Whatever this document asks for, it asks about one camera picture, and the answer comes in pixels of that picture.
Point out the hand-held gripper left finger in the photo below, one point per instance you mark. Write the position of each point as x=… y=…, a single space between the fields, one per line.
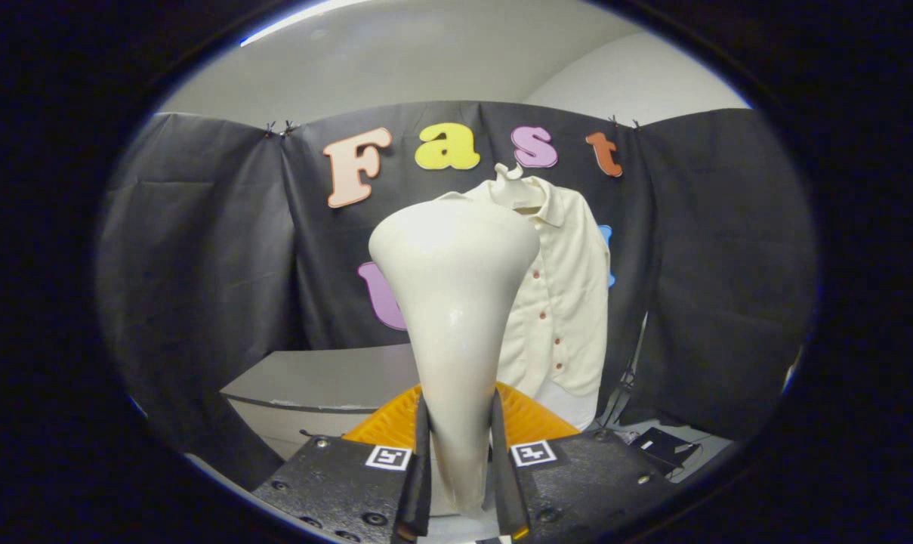
x=350 y=483

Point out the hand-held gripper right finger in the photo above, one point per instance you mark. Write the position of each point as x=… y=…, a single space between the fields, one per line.
x=577 y=483

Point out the cream button-up shirt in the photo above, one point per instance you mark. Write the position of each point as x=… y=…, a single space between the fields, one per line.
x=569 y=302

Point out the white garment steamer head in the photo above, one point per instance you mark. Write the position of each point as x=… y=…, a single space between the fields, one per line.
x=456 y=302

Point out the white plastic clothes hanger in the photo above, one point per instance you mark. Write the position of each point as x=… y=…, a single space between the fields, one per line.
x=515 y=189

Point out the black flat box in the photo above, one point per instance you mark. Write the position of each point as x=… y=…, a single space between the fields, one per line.
x=664 y=447

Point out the grey cabinet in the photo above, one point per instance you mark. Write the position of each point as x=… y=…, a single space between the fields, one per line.
x=328 y=378

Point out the metal stand pole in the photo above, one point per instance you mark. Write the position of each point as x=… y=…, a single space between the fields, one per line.
x=628 y=366

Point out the black backdrop cloth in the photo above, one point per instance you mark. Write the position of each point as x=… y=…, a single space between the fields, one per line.
x=199 y=249

